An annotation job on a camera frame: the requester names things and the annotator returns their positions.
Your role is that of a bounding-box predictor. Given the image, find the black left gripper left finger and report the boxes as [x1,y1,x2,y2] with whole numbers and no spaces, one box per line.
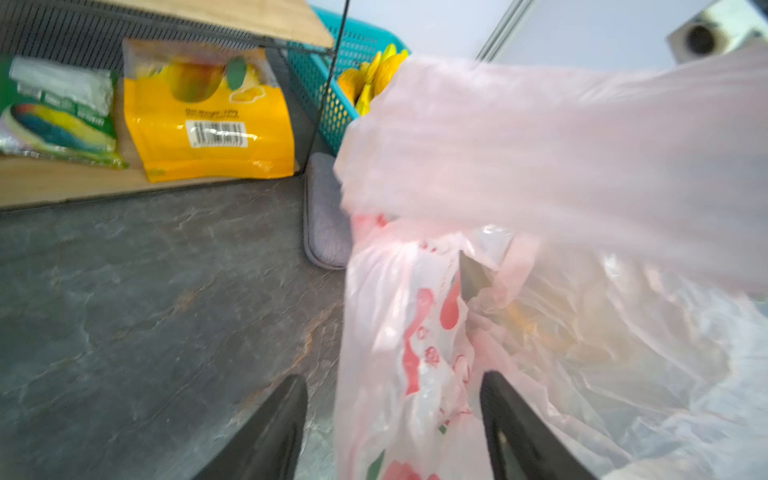
[195,374,308,480]

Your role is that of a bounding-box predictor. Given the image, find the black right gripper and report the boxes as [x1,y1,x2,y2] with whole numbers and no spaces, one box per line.
[666,0,767,65]

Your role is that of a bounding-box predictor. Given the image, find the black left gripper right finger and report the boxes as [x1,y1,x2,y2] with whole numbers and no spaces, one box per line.
[480,371,595,480]

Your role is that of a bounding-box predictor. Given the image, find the pink plastic grocery bag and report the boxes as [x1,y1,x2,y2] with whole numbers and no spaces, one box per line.
[334,45,767,479]

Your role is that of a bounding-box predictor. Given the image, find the yellow snack packet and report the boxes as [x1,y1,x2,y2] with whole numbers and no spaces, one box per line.
[122,39,295,183]

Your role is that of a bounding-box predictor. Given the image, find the yellow banana bunch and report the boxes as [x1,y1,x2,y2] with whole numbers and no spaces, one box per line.
[337,44,410,116]

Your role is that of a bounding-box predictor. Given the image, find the teal plastic fruit basket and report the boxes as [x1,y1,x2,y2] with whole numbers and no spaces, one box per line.
[287,7,406,153]

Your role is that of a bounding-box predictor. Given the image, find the green snack packet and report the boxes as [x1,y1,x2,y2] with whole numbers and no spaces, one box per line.
[1,55,128,170]

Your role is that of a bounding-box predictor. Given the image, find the black wire wooden shelf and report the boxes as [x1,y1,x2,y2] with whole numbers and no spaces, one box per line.
[1,1,342,210]

